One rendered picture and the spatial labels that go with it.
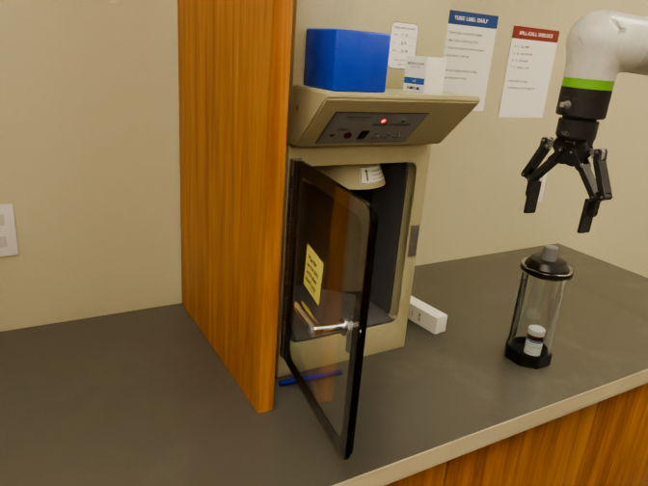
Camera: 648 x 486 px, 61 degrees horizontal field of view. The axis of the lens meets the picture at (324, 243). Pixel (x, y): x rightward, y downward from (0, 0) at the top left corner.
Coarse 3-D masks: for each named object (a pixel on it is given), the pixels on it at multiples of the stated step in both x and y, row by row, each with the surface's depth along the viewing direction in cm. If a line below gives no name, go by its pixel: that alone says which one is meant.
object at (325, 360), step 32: (320, 192) 84; (352, 192) 75; (320, 224) 85; (352, 224) 74; (320, 256) 86; (352, 256) 75; (320, 288) 87; (352, 288) 75; (320, 320) 88; (352, 320) 76; (288, 352) 105; (320, 352) 88; (352, 352) 76; (320, 384) 89; (352, 384) 77; (320, 416) 90; (352, 416) 79
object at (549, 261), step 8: (544, 248) 118; (552, 248) 116; (536, 256) 119; (544, 256) 118; (552, 256) 117; (528, 264) 118; (536, 264) 116; (544, 264) 115; (552, 264) 115; (560, 264) 116; (552, 272) 114; (560, 272) 115
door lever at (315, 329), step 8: (296, 304) 83; (304, 304) 83; (296, 312) 83; (304, 312) 80; (304, 320) 79; (312, 320) 78; (344, 320) 78; (312, 328) 76; (320, 328) 76; (328, 328) 77; (336, 328) 78; (344, 328) 78; (312, 336) 77; (320, 336) 77
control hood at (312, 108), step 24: (312, 96) 87; (336, 96) 84; (360, 96) 86; (384, 96) 88; (408, 96) 91; (432, 96) 93; (456, 96) 96; (312, 120) 88; (432, 120) 99; (456, 120) 102; (312, 144) 94; (336, 144) 97; (360, 144) 99; (384, 144) 102; (408, 144) 105
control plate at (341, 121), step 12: (336, 120) 89; (348, 120) 90; (360, 120) 92; (372, 120) 93; (396, 120) 95; (408, 120) 96; (420, 120) 98; (324, 132) 92; (336, 132) 93; (360, 132) 95; (372, 132) 97; (384, 132) 98; (396, 132) 99; (408, 132) 101
